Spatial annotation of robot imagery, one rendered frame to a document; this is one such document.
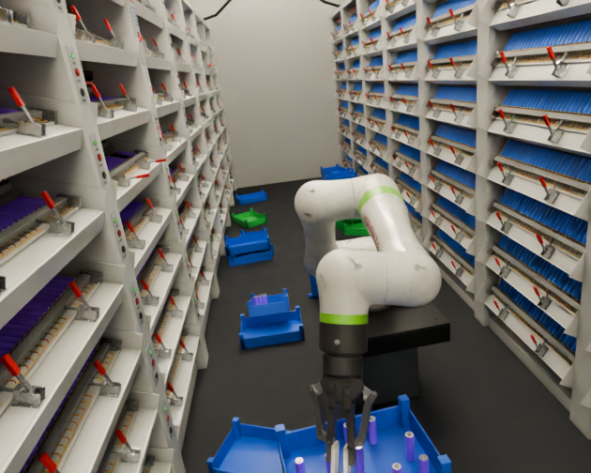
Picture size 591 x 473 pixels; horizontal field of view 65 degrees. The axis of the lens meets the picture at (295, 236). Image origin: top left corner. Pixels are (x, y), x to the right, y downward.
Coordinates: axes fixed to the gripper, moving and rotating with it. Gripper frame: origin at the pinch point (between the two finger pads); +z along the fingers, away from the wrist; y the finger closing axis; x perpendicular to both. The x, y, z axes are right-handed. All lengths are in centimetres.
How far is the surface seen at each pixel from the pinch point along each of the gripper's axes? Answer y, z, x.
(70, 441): 50, -2, 15
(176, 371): 79, 3, -64
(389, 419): -5.9, -2.6, -21.1
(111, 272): 60, -34, -5
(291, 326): 59, -8, -131
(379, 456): -4.9, 2.9, -13.8
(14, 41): 51, -74, 31
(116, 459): 55, 10, -5
